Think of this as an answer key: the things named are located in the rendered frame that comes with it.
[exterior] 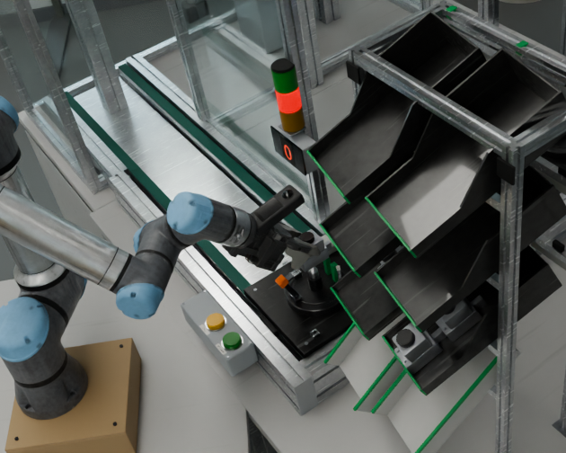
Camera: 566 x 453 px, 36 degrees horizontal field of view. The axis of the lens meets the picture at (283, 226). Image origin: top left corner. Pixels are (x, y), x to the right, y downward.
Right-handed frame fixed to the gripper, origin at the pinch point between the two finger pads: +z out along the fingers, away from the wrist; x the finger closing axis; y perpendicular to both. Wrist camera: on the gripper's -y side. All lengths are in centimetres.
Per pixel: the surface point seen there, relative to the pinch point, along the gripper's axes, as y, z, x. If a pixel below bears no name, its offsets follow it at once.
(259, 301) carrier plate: 18.8, 3.8, -6.4
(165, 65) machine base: -2, 37, -125
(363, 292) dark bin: -2.4, -9.4, 24.9
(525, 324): -8, 41, 29
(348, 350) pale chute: 11.7, 2.5, 20.9
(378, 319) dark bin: -0.9, -10.4, 31.4
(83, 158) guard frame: 25, -3, -81
